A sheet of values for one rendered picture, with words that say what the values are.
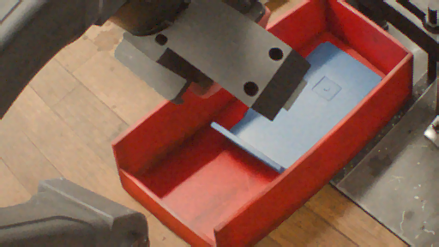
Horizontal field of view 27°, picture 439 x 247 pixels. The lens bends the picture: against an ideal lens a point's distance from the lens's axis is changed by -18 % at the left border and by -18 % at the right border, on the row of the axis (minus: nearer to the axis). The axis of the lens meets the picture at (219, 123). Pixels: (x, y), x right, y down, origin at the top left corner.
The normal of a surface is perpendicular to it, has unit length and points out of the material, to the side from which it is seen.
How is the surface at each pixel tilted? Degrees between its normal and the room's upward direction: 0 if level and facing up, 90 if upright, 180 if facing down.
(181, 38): 31
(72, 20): 91
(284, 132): 0
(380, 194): 0
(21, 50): 87
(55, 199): 45
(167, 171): 0
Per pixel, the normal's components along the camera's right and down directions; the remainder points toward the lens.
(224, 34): -0.41, -0.23
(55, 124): -0.07, -0.64
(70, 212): 0.26, -0.95
